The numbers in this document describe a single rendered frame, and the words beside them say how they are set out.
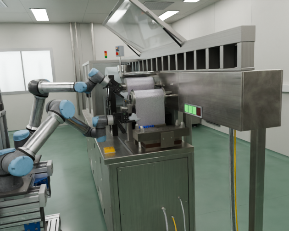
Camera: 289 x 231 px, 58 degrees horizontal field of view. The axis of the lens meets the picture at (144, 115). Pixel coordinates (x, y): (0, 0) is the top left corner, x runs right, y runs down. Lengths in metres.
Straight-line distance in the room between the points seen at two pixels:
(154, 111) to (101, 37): 5.72
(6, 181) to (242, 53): 1.46
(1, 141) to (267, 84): 1.62
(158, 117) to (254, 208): 0.93
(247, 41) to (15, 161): 1.33
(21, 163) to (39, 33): 6.20
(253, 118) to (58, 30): 6.62
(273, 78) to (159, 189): 1.07
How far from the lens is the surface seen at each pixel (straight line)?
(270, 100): 1.47
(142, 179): 1.88
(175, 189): 2.00
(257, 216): 1.74
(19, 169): 1.58
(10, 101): 7.64
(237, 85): 1.37
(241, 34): 1.36
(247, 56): 1.38
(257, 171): 1.61
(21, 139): 2.17
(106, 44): 7.60
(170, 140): 1.90
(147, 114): 2.03
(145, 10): 1.90
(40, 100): 2.20
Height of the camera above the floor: 1.47
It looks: 10 degrees down
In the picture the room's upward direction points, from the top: 3 degrees counter-clockwise
